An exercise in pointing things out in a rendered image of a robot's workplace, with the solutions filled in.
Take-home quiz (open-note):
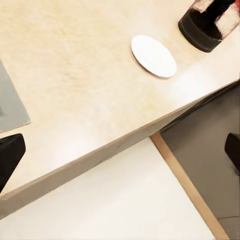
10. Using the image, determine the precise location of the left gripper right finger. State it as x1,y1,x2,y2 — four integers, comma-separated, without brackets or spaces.
224,133,240,172

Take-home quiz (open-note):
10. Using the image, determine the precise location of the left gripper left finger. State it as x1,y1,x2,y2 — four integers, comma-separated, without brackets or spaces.
0,133,26,194

